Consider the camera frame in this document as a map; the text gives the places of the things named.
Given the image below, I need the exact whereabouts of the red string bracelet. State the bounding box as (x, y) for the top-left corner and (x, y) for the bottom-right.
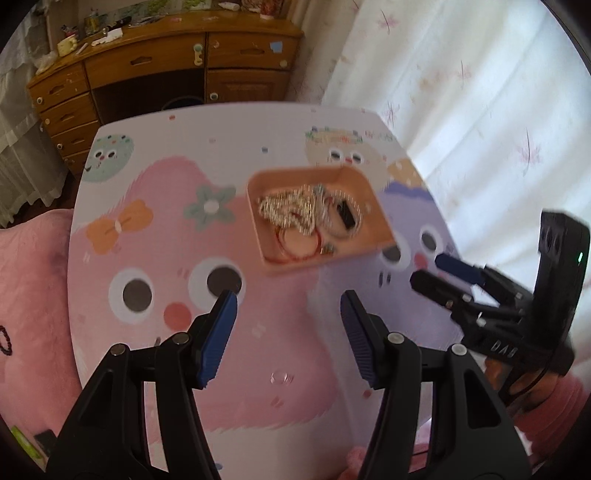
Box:
(274, 221), (339, 263)

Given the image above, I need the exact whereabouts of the gold leaf hair comb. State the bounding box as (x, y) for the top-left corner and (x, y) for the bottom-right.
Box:
(257, 185), (321, 236)

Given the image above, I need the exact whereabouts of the person right hand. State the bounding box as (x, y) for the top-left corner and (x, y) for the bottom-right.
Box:
(485, 358), (563, 410)

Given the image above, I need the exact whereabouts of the green packet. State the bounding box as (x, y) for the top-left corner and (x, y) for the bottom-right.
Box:
(10, 426), (45, 464)

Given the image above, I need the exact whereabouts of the white floral curtain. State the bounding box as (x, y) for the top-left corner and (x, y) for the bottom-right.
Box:
(285, 0), (591, 301)

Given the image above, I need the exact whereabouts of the pink plastic tray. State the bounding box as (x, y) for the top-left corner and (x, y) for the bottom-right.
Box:
(246, 166), (394, 273)

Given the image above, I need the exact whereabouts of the cartoon printed tablecloth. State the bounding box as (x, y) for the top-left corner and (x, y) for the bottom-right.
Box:
(68, 103), (461, 479)

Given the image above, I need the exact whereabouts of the white lace covered furniture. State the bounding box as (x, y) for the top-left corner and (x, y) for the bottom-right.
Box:
(1, 7), (67, 228)

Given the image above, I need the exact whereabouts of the wooden desk with drawers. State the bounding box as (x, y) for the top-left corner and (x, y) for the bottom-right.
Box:
(28, 11), (304, 177)

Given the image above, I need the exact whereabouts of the yellow mug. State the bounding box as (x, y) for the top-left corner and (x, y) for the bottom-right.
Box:
(57, 34), (78, 58)

